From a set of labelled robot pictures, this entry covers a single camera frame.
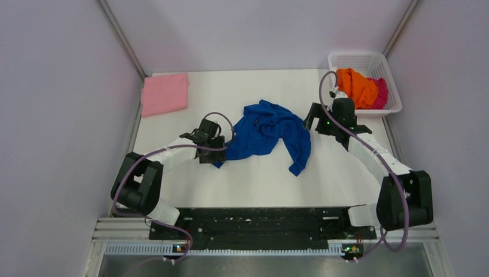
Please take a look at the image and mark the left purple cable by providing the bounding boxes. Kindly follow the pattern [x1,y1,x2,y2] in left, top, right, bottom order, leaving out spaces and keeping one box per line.
[111,111,236,264]

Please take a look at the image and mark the purple cable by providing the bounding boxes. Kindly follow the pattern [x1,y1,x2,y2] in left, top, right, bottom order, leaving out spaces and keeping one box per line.
[318,70,410,263]
[111,111,236,264]

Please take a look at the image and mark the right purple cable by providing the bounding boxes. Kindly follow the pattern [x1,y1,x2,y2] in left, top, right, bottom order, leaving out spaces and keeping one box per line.
[318,70,410,263]

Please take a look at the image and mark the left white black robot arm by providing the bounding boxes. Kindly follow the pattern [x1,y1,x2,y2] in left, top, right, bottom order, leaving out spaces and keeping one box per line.
[111,119,225,239]

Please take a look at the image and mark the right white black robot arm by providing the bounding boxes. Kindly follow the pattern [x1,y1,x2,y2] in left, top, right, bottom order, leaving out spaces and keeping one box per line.
[303,98,434,238]

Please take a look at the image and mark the aluminium rail frame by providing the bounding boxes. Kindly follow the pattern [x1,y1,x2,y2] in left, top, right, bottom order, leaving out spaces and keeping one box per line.
[83,208,453,276]

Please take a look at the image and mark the orange t shirt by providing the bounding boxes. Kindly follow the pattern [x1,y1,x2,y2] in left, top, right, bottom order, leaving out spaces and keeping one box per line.
[336,68,379,109]

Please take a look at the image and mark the folded pink t shirt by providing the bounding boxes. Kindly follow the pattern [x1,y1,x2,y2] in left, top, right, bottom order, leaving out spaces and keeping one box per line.
[141,73,190,118]

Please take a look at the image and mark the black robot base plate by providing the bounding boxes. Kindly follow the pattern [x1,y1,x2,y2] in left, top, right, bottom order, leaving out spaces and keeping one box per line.
[149,207,377,250]

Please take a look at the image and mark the white plastic laundry basket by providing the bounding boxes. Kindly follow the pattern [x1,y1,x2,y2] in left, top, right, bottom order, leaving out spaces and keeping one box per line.
[328,51,403,118]

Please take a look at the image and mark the white slotted cable duct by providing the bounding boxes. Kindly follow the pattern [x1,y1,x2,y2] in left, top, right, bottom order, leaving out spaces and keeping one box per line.
[104,242,345,256]

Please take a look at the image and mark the blue printed t shirt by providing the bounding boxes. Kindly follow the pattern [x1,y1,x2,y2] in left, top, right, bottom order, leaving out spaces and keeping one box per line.
[225,99,312,177]

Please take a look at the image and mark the magenta t shirt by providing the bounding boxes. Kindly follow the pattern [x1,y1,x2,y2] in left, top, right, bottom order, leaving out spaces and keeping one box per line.
[368,78,389,110]

